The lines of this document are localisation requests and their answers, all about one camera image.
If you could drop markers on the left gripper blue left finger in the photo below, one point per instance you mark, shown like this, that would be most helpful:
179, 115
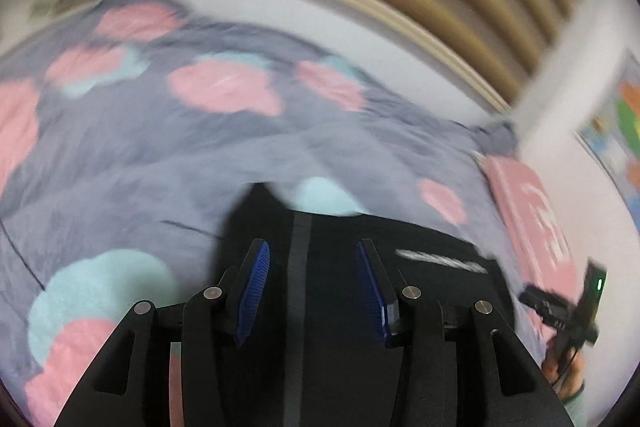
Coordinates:
250, 285

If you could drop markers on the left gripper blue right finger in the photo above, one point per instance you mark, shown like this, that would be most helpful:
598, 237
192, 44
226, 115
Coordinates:
378, 291

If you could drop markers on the black hooded jacket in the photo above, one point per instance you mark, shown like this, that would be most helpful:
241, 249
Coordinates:
313, 358

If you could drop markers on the light green sleeve forearm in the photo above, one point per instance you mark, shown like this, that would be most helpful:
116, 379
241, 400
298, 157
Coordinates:
575, 407

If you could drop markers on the person's right hand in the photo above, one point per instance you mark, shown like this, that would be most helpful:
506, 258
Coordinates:
566, 377

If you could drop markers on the pink pillow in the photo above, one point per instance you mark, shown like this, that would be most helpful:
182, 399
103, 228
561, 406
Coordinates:
543, 255

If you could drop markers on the grey floral bed blanket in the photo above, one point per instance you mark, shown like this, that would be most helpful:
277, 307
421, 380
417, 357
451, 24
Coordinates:
128, 135

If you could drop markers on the grey pillow behind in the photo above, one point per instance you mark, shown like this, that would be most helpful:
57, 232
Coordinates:
497, 139

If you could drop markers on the flat books on low shelf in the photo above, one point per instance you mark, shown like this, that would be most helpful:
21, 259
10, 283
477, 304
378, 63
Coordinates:
56, 8

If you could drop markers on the colourful wall map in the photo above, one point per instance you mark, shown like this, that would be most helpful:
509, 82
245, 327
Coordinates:
611, 134

